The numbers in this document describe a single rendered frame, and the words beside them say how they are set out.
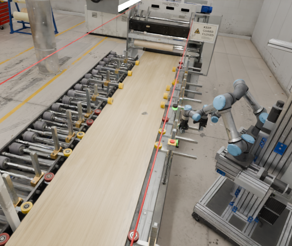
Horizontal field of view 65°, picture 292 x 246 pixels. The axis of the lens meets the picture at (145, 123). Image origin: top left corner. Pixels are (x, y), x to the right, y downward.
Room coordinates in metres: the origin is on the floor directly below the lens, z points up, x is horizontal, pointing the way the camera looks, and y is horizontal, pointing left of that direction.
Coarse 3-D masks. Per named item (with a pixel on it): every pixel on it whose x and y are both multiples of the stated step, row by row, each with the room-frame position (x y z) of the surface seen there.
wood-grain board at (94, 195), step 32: (160, 64) 4.07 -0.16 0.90; (128, 96) 2.77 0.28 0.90; (160, 96) 2.87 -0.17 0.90; (96, 128) 1.98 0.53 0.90; (128, 128) 2.04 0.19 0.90; (96, 160) 1.51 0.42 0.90; (128, 160) 1.55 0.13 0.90; (64, 192) 1.12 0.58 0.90; (96, 192) 1.16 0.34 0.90; (128, 192) 1.19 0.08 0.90; (32, 224) 0.84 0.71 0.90; (64, 224) 0.86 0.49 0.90; (96, 224) 0.89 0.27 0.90; (128, 224) 0.92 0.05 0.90
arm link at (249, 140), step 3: (243, 135) 1.64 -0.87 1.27; (246, 135) 1.65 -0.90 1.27; (249, 135) 1.66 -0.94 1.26; (243, 138) 1.61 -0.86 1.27; (246, 138) 1.60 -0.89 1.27; (249, 138) 1.61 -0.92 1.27; (252, 138) 1.62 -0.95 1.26; (246, 141) 1.58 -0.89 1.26; (249, 141) 1.57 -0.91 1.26; (252, 141) 1.58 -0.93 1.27; (249, 144) 1.57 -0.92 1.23; (252, 144) 1.58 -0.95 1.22; (249, 147) 1.56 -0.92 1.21; (246, 150) 1.57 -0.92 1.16; (249, 150) 1.58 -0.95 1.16
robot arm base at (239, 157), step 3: (243, 153) 1.57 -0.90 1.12; (246, 153) 1.58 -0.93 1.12; (234, 156) 1.60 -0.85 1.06; (237, 156) 1.58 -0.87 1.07; (240, 156) 1.57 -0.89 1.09; (243, 156) 1.57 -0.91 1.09; (246, 156) 1.57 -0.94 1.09; (237, 159) 1.57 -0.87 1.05; (240, 159) 1.56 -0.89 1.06; (243, 159) 1.56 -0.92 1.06; (246, 159) 1.56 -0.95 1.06
